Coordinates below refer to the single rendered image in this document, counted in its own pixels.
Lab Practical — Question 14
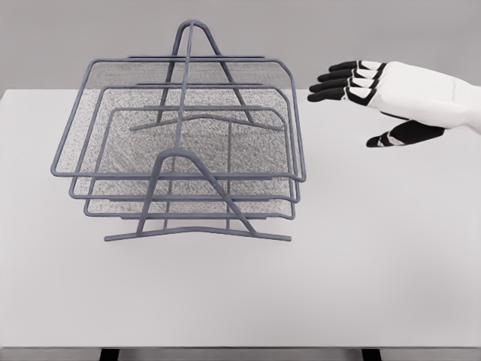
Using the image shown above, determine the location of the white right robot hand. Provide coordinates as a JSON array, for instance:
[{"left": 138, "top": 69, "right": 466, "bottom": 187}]
[{"left": 307, "top": 59, "right": 466, "bottom": 149}]

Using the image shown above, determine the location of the grey mesh folder tray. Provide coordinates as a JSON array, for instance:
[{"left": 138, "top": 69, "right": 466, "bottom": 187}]
[
  {"left": 68, "top": 83, "right": 302, "bottom": 201},
  {"left": 83, "top": 107, "right": 296, "bottom": 220},
  {"left": 50, "top": 56, "right": 307, "bottom": 184}
]

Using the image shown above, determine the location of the grey wire rack frame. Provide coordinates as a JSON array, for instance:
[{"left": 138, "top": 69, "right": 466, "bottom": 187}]
[{"left": 104, "top": 20, "right": 292, "bottom": 243}]

